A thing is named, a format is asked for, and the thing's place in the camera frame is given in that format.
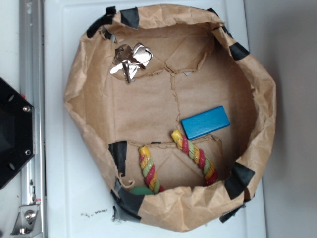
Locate blue wooden block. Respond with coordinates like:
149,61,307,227
181,106,230,140

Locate green ball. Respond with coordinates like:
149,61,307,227
130,186,154,195

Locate multicolour rope toy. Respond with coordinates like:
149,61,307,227
138,129,218,194

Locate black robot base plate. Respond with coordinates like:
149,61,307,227
0,79,34,189

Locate aluminium rail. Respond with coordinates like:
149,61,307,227
19,0,47,238

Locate metal corner bracket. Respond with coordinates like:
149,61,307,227
10,205,42,238

